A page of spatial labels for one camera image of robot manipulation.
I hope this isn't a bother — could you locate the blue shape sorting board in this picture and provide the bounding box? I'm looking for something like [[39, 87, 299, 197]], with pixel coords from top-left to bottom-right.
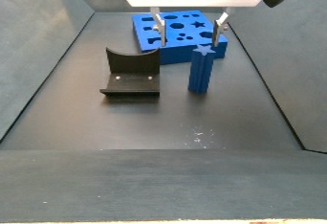
[[132, 11, 214, 65]]

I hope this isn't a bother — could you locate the blue star prism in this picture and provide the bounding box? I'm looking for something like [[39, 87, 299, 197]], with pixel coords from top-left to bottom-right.
[[188, 45, 216, 94]]

